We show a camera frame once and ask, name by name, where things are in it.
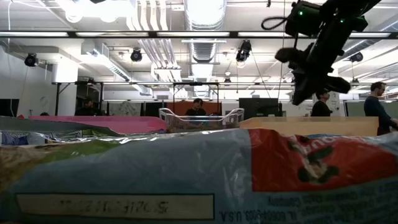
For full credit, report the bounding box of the person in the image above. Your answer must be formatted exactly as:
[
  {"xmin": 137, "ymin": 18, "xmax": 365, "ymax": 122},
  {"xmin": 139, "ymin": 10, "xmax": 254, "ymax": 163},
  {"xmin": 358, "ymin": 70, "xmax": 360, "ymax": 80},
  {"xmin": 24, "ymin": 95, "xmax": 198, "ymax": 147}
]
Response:
[
  {"xmin": 74, "ymin": 96, "xmax": 100, "ymax": 116},
  {"xmin": 185, "ymin": 98, "xmax": 208, "ymax": 116},
  {"xmin": 310, "ymin": 90, "xmax": 333, "ymax": 118},
  {"xmin": 363, "ymin": 81, "xmax": 398, "ymax": 136}
]

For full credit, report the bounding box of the silver ventilation duct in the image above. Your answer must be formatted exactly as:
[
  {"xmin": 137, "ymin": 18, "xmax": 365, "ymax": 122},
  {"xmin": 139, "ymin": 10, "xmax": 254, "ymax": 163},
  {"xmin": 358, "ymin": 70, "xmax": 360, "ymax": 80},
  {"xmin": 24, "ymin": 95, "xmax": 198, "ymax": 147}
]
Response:
[{"xmin": 183, "ymin": 0, "xmax": 228, "ymax": 65}]

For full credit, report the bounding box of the white pillar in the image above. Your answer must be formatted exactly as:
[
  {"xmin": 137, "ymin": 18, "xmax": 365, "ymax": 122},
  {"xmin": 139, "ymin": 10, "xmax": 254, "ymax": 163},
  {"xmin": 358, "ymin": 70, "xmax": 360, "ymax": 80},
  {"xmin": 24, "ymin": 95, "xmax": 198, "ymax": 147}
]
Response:
[{"xmin": 329, "ymin": 91, "xmax": 341, "ymax": 118}]

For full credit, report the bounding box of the pink plastic tray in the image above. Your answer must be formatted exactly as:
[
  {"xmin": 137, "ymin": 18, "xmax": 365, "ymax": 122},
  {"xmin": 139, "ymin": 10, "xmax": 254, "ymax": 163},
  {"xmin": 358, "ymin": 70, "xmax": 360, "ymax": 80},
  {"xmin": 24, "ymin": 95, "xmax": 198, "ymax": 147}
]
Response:
[{"xmin": 28, "ymin": 115, "xmax": 169, "ymax": 135}]

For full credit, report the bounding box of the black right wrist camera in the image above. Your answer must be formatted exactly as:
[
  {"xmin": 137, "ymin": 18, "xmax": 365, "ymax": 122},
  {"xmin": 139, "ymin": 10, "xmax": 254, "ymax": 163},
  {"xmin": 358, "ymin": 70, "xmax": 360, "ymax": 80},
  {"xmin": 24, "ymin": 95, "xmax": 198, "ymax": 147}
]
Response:
[{"xmin": 285, "ymin": 1, "xmax": 323, "ymax": 37}]

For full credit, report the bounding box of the black monitor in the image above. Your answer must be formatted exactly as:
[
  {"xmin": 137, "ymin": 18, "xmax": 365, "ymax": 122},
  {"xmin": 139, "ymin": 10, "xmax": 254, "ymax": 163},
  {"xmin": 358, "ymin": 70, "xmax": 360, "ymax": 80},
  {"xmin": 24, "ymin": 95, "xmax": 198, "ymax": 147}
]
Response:
[{"xmin": 238, "ymin": 98, "xmax": 283, "ymax": 121}]

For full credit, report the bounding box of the dark blue granola bar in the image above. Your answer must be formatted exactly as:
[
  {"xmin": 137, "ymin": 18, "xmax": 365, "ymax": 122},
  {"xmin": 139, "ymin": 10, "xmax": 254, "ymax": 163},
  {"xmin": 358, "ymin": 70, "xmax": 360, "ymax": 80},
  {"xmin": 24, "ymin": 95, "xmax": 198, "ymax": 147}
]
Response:
[{"xmin": 0, "ymin": 129, "xmax": 103, "ymax": 146}]

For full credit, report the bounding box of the black ceiling spotlight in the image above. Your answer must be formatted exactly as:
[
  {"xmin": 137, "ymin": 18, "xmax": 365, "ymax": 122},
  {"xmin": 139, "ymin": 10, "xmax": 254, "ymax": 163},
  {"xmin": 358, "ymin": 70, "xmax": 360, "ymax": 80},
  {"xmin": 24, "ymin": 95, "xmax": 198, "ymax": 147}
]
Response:
[
  {"xmin": 235, "ymin": 39, "xmax": 252, "ymax": 63},
  {"xmin": 349, "ymin": 51, "xmax": 364, "ymax": 63},
  {"xmin": 24, "ymin": 52, "xmax": 39, "ymax": 68},
  {"xmin": 130, "ymin": 48, "xmax": 143, "ymax": 63}
]

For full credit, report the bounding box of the black background rig frame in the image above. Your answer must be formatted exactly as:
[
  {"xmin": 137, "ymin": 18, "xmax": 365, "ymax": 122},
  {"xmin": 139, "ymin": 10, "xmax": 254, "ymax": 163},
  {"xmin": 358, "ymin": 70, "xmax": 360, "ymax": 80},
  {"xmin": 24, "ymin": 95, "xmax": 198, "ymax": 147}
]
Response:
[{"xmin": 172, "ymin": 82, "xmax": 220, "ymax": 116}]

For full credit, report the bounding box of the orange partition panel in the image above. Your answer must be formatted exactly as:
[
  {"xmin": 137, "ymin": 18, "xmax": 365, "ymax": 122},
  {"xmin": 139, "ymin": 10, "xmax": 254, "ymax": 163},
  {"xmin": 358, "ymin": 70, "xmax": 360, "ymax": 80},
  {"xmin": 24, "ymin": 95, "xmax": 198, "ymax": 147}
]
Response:
[{"xmin": 167, "ymin": 101, "xmax": 222, "ymax": 116}]

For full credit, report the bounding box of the black right camera cable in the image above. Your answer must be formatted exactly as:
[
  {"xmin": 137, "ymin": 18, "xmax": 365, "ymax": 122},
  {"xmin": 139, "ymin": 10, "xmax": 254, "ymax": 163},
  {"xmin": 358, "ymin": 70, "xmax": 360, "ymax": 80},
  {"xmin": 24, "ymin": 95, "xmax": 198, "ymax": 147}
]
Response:
[{"xmin": 261, "ymin": 16, "xmax": 292, "ymax": 31}]

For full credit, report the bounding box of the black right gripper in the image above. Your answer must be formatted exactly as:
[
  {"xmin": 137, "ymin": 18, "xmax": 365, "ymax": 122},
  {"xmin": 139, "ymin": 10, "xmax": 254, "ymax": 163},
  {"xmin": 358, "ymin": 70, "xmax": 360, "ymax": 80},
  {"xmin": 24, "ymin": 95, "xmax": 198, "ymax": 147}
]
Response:
[{"xmin": 275, "ymin": 42, "xmax": 351, "ymax": 105}]

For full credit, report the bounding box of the black background rack frame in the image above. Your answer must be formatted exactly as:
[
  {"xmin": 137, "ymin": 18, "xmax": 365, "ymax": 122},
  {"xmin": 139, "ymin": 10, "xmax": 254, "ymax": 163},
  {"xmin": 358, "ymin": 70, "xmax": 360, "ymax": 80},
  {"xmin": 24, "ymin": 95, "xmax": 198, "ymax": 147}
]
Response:
[{"xmin": 52, "ymin": 81, "xmax": 105, "ymax": 116}]

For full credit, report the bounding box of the dark background screen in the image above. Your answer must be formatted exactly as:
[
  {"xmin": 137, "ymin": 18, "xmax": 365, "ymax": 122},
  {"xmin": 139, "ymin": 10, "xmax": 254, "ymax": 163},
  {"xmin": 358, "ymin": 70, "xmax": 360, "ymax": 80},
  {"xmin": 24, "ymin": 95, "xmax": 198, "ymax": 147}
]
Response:
[{"xmin": 0, "ymin": 98, "xmax": 20, "ymax": 118}]

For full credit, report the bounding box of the clear plastic bin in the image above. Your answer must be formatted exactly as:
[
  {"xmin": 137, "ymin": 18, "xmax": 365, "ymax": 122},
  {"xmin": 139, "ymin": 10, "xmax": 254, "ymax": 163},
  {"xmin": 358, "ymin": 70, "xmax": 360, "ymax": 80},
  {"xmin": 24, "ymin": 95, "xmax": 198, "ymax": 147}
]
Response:
[{"xmin": 159, "ymin": 108, "xmax": 245, "ymax": 133}]

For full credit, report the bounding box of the black overhead light bar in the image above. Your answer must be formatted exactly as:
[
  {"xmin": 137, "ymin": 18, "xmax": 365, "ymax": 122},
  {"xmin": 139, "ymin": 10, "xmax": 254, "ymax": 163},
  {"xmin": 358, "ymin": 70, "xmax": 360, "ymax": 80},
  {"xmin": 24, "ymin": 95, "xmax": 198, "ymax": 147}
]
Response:
[{"xmin": 0, "ymin": 30, "xmax": 398, "ymax": 39}]

